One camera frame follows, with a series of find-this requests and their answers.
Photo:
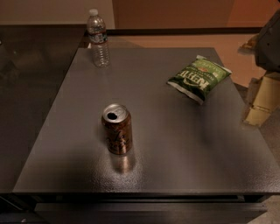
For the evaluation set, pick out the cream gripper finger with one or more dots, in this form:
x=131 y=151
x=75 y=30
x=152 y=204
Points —
x=263 y=98

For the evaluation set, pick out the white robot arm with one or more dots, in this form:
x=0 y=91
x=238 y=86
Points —
x=267 y=48

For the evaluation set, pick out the orange soda can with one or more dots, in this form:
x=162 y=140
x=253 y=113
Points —
x=116 y=120

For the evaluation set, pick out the clear plastic water bottle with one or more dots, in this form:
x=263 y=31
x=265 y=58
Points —
x=97 y=33

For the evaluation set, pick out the green chip bag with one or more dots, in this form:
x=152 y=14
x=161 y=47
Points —
x=199 y=78

